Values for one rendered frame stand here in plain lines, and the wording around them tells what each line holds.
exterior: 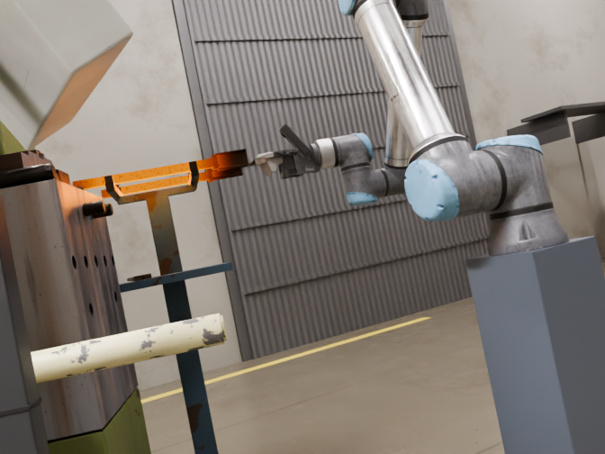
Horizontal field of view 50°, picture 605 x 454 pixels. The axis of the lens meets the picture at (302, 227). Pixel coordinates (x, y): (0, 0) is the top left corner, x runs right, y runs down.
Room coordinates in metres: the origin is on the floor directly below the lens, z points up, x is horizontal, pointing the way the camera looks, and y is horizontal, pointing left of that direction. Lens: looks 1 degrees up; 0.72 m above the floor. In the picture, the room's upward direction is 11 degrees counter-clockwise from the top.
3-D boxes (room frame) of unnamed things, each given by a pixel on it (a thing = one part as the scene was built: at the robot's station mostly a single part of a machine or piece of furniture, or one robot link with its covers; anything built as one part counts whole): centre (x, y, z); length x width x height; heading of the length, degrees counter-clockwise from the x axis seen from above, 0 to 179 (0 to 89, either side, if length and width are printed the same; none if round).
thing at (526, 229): (1.60, -0.53, 0.65); 0.19 x 0.19 x 0.10
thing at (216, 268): (1.78, 0.37, 0.70); 0.40 x 0.30 x 0.02; 11
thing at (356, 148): (2.02, -0.19, 0.97); 0.12 x 0.09 x 0.10; 101
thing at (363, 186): (2.02, -0.21, 0.86); 0.12 x 0.09 x 0.12; 110
